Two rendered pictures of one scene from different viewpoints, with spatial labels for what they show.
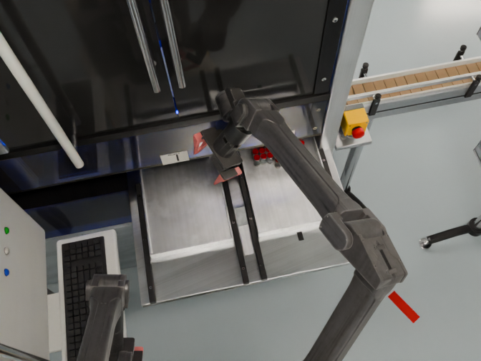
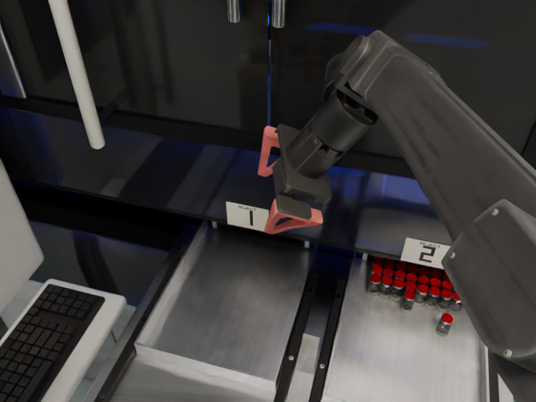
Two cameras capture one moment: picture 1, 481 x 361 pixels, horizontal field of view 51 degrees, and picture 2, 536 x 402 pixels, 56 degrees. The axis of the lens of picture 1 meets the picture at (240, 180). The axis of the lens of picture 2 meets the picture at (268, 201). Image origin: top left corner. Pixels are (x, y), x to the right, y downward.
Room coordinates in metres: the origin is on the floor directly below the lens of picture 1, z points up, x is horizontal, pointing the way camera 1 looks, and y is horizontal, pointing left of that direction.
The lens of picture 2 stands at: (0.16, -0.13, 1.70)
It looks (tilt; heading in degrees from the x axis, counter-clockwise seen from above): 42 degrees down; 24
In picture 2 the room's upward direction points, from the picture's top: straight up
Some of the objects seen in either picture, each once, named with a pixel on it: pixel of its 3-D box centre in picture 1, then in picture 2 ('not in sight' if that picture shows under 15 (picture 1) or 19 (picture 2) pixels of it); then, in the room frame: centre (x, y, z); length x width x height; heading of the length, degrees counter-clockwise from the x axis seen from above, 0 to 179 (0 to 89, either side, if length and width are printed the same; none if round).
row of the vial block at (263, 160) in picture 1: (280, 156); (414, 293); (0.83, -0.14, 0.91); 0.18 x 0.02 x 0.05; 98
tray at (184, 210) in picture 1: (184, 200); (235, 291); (0.69, 0.19, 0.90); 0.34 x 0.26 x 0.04; 8
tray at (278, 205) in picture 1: (285, 180); (410, 333); (0.74, -0.15, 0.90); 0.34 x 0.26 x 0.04; 8
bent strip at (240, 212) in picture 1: (244, 230); (301, 379); (0.57, 0.00, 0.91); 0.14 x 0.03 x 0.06; 9
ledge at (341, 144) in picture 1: (348, 129); not in sight; (0.94, -0.39, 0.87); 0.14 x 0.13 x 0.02; 8
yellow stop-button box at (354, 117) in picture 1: (353, 120); not in sight; (0.89, -0.38, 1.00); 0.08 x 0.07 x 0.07; 8
